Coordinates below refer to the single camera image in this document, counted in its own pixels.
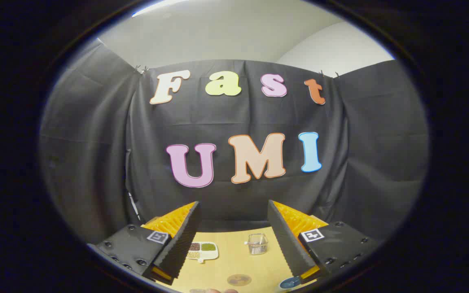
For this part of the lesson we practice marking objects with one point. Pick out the wooden table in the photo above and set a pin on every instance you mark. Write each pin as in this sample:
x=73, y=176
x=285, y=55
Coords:
x=234, y=262

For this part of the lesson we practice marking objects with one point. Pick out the round cork coaster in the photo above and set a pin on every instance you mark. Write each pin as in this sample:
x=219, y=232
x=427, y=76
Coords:
x=239, y=280

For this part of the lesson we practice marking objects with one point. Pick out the small ribbed glass container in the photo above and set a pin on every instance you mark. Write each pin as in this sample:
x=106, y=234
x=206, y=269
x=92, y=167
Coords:
x=257, y=245

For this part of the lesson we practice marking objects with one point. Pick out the metal cloth clip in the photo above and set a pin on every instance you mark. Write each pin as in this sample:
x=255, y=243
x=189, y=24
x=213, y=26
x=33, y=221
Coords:
x=141, y=69
x=329, y=74

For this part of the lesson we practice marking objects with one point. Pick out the white divided bean dish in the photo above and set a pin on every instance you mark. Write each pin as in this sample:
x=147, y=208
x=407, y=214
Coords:
x=212, y=255

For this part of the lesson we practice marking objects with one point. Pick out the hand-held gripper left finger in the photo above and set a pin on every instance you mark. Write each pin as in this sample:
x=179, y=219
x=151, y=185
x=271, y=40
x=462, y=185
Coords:
x=181, y=244

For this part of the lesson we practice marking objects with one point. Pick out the black backdrop cloth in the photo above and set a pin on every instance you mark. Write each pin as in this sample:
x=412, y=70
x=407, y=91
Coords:
x=96, y=162

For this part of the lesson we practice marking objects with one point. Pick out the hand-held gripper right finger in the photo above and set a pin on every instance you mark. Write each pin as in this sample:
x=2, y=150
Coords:
x=287, y=244

